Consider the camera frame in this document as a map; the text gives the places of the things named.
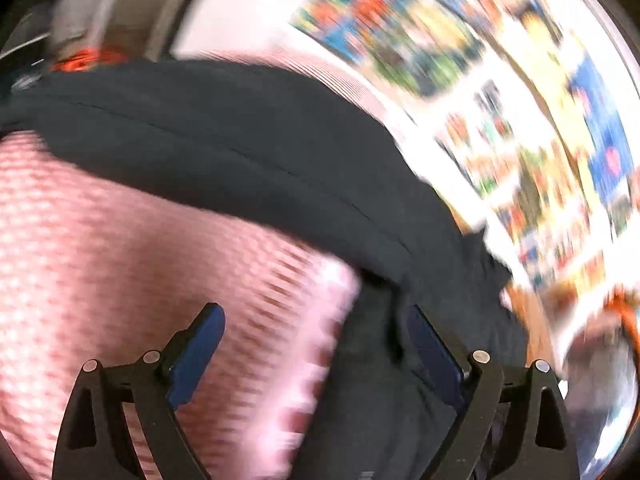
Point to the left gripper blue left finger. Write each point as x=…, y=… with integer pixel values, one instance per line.
x=189, y=352

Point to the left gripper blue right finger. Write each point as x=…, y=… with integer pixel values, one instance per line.
x=440, y=367

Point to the large black garment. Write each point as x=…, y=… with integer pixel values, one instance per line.
x=117, y=422

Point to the bagged clothes pile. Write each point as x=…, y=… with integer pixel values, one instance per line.
x=602, y=384

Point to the pink apple print quilt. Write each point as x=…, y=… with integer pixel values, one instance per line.
x=134, y=194

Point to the blue sea jellyfish drawing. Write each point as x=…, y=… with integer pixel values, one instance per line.
x=611, y=161

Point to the anime girl boy drawing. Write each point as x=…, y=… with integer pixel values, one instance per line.
x=416, y=46

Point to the wooden bed frame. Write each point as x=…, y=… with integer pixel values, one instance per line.
x=522, y=303

